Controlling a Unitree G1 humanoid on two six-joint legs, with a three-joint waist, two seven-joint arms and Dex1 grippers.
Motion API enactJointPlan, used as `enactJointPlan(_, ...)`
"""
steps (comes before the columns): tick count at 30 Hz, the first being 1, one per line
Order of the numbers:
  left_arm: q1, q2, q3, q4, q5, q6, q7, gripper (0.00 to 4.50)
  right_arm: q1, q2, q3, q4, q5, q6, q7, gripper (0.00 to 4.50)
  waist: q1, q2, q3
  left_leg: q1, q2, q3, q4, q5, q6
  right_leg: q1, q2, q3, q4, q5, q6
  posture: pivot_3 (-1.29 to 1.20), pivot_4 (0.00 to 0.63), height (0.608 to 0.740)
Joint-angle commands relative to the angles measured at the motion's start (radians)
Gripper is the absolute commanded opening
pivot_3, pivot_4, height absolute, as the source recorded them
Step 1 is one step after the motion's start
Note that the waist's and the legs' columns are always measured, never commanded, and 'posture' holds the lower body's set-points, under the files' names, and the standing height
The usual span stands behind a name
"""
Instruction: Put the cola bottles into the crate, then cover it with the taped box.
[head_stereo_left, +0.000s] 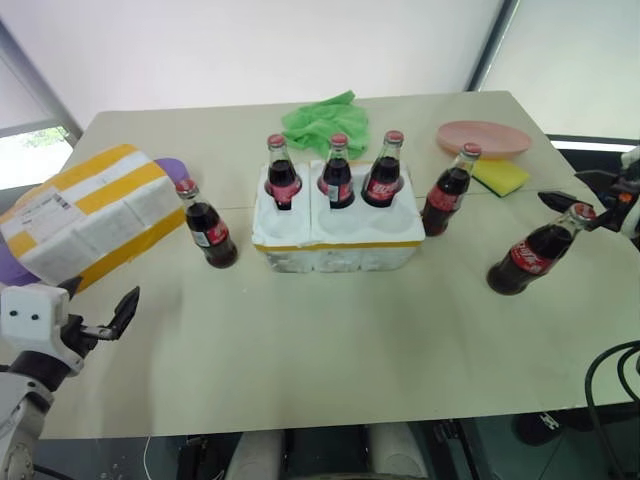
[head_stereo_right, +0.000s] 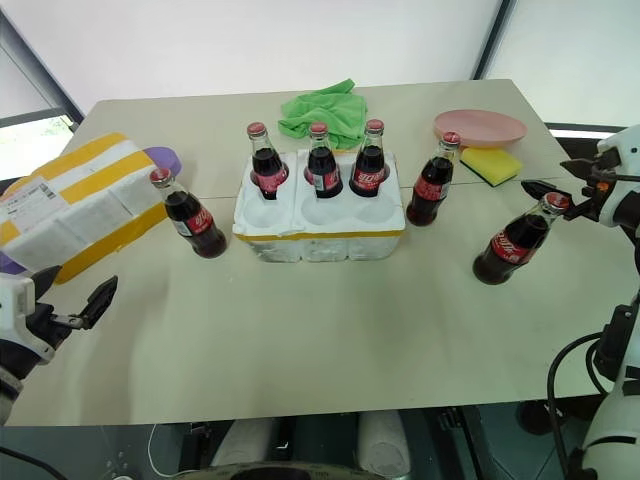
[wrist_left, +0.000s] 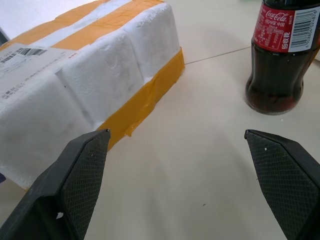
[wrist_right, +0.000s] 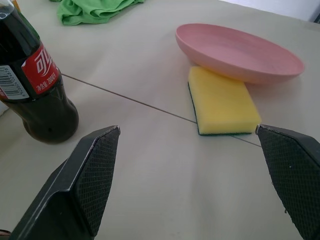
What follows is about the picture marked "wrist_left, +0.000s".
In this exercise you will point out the yellow and white plastic container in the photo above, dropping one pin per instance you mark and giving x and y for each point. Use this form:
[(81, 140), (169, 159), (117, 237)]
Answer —
[(150, 95)]

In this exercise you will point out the white foam block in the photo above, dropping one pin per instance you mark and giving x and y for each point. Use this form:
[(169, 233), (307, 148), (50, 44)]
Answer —
[(100, 75)]

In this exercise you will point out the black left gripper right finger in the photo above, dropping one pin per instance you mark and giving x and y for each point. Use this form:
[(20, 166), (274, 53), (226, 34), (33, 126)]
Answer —
[(287, 180)]

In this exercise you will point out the white shipping label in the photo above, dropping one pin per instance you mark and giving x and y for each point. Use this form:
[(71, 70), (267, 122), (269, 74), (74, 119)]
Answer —
[(30, 67)]

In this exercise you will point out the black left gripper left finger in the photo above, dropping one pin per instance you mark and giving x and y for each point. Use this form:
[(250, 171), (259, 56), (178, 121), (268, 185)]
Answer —
[(75, 180)]

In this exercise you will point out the cola bottle red label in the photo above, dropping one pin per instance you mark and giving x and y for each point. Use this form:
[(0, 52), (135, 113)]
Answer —
[(273, 75)]

